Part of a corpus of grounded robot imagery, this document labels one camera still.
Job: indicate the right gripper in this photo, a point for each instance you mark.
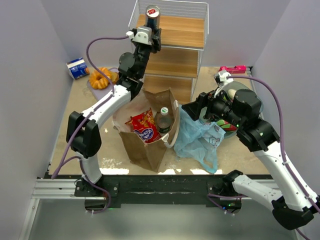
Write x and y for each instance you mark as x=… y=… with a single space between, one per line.
x=200 y=106

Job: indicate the red bull can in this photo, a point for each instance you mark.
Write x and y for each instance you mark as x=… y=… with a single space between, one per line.
x=152 y=16

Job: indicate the light blue plastic bag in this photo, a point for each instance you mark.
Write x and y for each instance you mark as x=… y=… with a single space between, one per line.
x=198 y=140

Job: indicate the green label water bottle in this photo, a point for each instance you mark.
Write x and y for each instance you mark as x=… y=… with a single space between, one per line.
x=164 y=121

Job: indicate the red dragon fruit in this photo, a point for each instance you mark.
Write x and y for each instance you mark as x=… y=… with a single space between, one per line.
x=226 y=126

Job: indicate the brown paper grocery bag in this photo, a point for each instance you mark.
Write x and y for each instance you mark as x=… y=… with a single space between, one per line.
x=147 y=156

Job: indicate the red candy bag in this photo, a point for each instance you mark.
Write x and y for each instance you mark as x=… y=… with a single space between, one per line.
x=144 y=126

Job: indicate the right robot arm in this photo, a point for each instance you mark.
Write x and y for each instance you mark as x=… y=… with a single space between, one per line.
x=293 y=205

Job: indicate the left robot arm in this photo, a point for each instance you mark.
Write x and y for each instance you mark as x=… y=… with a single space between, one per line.
x=83 y=129

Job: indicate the clear green food container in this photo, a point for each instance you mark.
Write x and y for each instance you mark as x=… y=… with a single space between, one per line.
x=240 y=87

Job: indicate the white radish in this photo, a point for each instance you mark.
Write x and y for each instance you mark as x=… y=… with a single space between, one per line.
x=231 y=94

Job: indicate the bread slice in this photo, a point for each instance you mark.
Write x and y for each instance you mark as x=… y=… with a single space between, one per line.
x=114 y=76

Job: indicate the glazed bundt cake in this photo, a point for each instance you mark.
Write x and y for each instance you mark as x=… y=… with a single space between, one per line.
x=97 y=81

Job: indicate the pink box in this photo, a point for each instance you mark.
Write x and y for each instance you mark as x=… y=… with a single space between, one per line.
x=238 y=69

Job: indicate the lavender cutting board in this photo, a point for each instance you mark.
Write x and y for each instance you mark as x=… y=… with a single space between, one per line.
x=99 y=93

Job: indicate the blue white milk carton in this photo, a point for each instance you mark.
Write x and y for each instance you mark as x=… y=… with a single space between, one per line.
x=77 y=68

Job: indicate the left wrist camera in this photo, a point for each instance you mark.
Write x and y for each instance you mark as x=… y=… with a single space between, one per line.
x=143 y=35

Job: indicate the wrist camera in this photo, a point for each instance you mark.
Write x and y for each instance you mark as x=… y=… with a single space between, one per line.
x=222 y=78
x=143 y=35

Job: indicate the white wire wooden shelf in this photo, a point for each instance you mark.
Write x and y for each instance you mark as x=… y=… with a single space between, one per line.
x=185 y=28

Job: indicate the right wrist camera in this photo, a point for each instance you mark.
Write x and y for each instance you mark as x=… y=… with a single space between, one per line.
x=222 y=78

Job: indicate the black base frame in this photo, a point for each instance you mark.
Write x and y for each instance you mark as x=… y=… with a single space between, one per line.
x=114 y=191

